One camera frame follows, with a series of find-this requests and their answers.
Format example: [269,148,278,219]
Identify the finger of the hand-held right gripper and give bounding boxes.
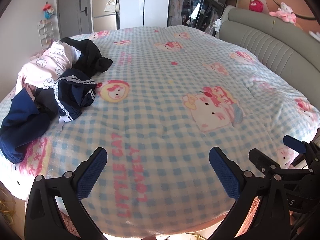
[283,134,320,160]
[248,148,315,180]

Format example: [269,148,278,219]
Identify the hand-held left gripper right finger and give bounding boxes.
[209,146,292,240]

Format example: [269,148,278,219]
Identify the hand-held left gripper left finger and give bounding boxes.
[24,147,108,240]

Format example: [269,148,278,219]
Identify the navy white-striped shorts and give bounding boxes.
[0,87,54,164]

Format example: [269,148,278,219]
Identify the pink fluffy bed cover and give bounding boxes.
[56,196,262,240]

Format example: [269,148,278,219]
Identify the navy lace-trimmed garment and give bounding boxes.
[34,69,98,132]

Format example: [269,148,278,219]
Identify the blue checked cat-print blanket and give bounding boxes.
[0,25,320,233]

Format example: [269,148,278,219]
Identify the grey padded bed headboard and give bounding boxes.
[219,5,320,98]

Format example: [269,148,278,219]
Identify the pink cat-print pajama garment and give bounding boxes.
[16,41,83,90]

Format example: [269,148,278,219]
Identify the black garment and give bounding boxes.
[61,37,113,77]

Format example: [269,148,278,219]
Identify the pink and white cat plush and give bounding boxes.
[269,2,297,25]

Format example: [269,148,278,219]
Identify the silver refrigerator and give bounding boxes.
[91,0,120,33]

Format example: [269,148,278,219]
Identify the grey door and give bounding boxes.
[57,0,93,39]

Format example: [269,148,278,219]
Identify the white handbag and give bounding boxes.
[104,0,120,13]

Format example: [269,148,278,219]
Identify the red and blue plush toy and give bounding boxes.
[42,2,56,20]

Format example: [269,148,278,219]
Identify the glass-door closet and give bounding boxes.
[170,0,237,30]

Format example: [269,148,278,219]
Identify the white wardrobe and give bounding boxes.
[119,0,172,30]

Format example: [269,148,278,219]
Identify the gold wire frame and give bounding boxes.
[0,187,19,225]

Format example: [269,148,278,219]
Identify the white wire rack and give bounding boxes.
[37,21,57,50]

